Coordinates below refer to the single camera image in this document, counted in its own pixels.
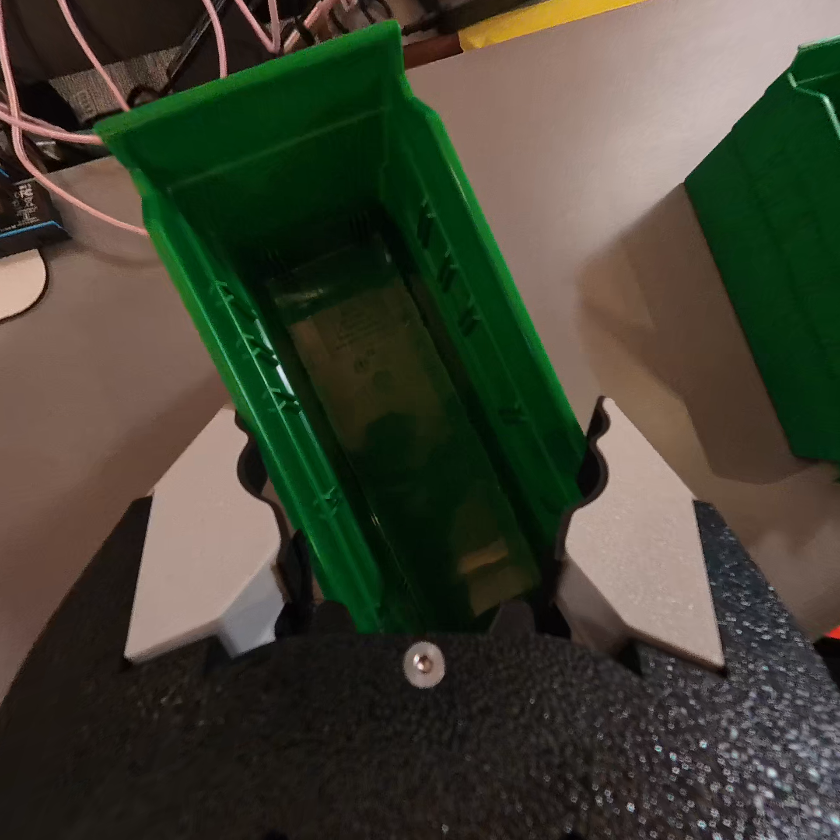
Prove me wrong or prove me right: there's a black box blue stripe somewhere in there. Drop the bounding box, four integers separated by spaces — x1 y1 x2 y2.
0 151 73 258

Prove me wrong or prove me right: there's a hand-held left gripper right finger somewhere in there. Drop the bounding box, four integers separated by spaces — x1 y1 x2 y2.
554 395 726 672

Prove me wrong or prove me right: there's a green plastic bin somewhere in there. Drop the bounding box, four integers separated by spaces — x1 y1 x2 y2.
684 36 840 463
92 18 588 636

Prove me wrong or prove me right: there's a pink cable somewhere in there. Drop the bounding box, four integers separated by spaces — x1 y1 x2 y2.
0 0 342 237

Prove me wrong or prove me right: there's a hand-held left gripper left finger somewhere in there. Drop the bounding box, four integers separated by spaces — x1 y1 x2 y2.
125 407 309 660

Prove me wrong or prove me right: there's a yellow tape strip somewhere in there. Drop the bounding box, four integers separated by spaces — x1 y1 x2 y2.
459 0 647 50

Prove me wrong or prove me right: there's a white tray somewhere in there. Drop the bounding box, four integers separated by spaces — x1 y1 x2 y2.
0 248 50 322

